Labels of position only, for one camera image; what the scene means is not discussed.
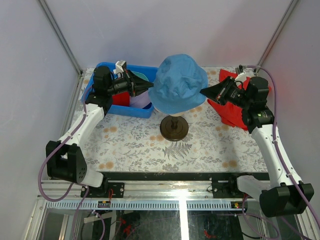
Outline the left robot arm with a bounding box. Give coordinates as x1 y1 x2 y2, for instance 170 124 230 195
45 66 153 198

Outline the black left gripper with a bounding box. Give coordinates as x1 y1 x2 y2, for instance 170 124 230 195
106 69 155 98

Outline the lavender hat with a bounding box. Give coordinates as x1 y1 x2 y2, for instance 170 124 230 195
129 91 151 109

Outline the red cloth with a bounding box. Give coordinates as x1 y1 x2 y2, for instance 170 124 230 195
207 70 275 133

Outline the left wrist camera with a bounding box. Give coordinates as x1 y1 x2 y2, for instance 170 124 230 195
113 60 127 75

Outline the red bucket hat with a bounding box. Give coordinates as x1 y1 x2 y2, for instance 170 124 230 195
112 92 130 107

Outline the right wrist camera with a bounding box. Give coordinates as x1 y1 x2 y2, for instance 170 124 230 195
235 65 252 87

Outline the teal and white hat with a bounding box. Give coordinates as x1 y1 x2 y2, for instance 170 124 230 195
132 71 149 81

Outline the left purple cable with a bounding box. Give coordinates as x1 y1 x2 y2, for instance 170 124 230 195
37 87 106 240

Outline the aluminium rail frame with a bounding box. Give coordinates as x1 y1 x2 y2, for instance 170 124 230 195
24 172 311 240

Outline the blue bucket hat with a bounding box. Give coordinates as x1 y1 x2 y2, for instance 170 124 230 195
148 54 208 115

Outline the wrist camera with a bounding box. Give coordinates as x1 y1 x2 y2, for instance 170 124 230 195
113 60 127 75
235 65 252 87

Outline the floral table mat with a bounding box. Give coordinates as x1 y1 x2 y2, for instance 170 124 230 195
74 66 285 173

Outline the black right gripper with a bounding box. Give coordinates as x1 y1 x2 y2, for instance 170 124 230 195
199 76 251 110

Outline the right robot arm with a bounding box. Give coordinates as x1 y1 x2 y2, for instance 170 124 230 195
200 76 314 218

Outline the blue plastic bin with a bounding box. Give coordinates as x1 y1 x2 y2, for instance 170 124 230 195
84 62 158 119

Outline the mannequin head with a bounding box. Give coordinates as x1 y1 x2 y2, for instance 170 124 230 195
159 111 189 142

